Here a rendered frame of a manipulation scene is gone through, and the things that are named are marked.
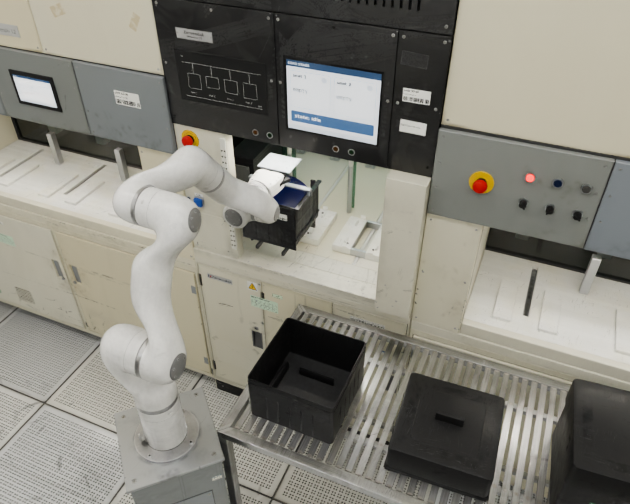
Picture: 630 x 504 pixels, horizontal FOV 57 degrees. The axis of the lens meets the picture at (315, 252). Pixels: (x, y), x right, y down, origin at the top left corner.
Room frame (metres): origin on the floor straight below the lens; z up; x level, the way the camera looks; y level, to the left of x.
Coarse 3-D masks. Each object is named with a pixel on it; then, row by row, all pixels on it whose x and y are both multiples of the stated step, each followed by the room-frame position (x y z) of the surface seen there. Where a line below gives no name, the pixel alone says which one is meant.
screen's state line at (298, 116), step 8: (296, 112) 1.60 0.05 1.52; (304, 112) 1.59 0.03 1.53; (296, 120) 1.60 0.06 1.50; (304, 120) 1.59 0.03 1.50; (312, 120) 1.58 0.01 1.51; (320, 120) 1.57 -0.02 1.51; (328, 120) 1.56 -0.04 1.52; (336, 120) 1.55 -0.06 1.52; (344, 120) 1.54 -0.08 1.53; (336, 128) 1.55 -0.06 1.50; (344, 128) 1.54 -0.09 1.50; (352, 128) 1.53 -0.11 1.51; (360, 128) 1.52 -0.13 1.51; (368, 128) 1.51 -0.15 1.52
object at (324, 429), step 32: (288, 320) 1.33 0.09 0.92; (288, 352) 1.33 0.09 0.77; (320, 352) 1.29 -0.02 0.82; (352, 352) 1.24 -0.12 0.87; (256, 384) 1.07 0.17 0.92; (288, 384) 1.19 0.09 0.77; (320, 384) 1.19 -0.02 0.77; (352, 384) 1.12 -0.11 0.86; (288, 416) 1.03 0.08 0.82; (320, 416) 0.99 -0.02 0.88
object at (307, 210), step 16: (272, 160) 1.75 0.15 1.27; (288, 160) 1.75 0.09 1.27; (288, 208) 1.61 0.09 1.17; (304, 208) 1.67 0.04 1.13; (256, 224) 1.66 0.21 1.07; (272, 224) 1.63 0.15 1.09; (288, 224) 1.61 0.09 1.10; (304, 224) 1.67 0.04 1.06; (272, 240) 1.63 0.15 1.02; (288, 240) 1.61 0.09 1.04
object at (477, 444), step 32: (416, 384) 1.12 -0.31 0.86; (448, 384) 1.12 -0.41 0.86; (416, 416) 1.01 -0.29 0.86; (448, 416) 0.99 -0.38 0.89; (480, 416) 1.01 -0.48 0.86; (416, 448) 0.90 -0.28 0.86; (448, 448) 0.90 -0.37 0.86; (480, 448) 0.90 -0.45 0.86; (448, 480) 0.84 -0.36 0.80; (480, 480) 0.82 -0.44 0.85
